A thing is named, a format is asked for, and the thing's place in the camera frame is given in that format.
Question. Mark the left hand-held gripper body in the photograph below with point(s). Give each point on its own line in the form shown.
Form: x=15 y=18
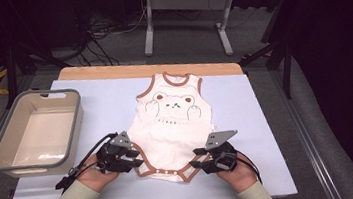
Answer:
x=113 y=153

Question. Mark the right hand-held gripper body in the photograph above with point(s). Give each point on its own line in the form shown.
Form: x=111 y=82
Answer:
x=223 y=158

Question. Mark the cream baby bodysuit brown trim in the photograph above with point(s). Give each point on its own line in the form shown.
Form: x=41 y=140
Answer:
x=172 y=137

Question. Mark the grey plastic tray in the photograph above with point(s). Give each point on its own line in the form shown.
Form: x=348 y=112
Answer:
x=37 y=135

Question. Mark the person's right hand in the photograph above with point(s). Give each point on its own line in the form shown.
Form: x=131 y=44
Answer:
x=240 y=177

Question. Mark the person's left hand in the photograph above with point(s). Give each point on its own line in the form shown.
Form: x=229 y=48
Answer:
x=94 y=177

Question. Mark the white table cover sheet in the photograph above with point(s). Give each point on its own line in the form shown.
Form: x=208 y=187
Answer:
x=107 y=100

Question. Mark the wooden table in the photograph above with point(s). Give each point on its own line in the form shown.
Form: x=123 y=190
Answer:
x=127 y=70

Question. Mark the black metal stand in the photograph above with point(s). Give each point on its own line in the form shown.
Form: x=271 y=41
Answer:
x=285 y=57

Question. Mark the black tripod stand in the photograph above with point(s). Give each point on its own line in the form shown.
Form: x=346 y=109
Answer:
x=12 y=71

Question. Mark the white metal desk frame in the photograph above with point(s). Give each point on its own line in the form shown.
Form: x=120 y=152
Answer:
x=187 y=2

